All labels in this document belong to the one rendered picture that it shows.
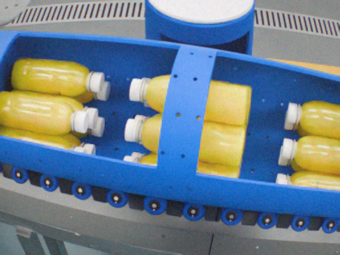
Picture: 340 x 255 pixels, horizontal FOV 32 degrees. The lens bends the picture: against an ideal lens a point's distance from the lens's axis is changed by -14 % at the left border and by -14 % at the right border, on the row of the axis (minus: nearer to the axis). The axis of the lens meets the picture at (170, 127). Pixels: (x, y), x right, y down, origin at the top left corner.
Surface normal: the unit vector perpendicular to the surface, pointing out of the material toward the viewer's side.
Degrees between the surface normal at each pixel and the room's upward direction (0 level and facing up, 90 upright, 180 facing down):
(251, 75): 96
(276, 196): 85
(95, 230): 70
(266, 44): 0
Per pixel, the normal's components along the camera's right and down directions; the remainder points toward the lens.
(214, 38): 0.17, 0.76
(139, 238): -0.18, 0.50
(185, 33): -0.29, 0.74
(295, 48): 0.00, -0.63
